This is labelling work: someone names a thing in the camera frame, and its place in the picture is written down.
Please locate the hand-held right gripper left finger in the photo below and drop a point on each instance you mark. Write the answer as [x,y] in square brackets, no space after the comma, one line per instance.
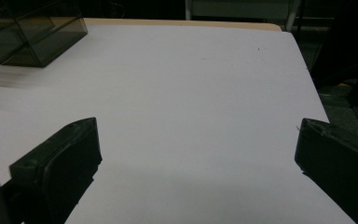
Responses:
[59,161]

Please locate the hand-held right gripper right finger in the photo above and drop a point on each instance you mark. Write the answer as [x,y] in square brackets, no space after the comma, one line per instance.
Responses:
[338,161]

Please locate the smoky transparent plastic storage box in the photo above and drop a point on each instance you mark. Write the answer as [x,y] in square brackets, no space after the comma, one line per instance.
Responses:
[34,34]

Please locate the white table cover sheet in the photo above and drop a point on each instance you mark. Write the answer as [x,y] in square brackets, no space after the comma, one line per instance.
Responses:
[180,109]

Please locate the white metal frame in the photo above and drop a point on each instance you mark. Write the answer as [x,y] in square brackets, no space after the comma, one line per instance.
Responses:
[242,11]

